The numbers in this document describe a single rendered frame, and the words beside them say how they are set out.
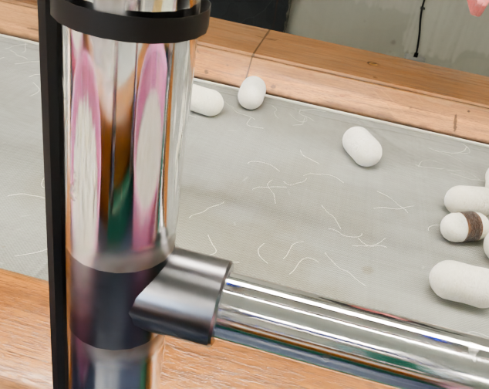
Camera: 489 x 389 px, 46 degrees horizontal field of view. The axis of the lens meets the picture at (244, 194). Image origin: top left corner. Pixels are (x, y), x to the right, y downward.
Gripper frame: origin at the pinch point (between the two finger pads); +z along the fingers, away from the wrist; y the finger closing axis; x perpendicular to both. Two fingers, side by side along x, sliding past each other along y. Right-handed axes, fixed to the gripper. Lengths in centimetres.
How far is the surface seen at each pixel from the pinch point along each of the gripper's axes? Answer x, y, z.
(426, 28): 158, 22, -117
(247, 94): 6.6, -14.5, 8.0
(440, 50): 163, 29, -112
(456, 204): 1.0, 1.2, 14.8
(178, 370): -12.5, -10.9, 29.1
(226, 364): -11.9, -9.4, 28.4
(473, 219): -1.1, 1.7, 16.3
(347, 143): 4.3, -6.2, 11.0
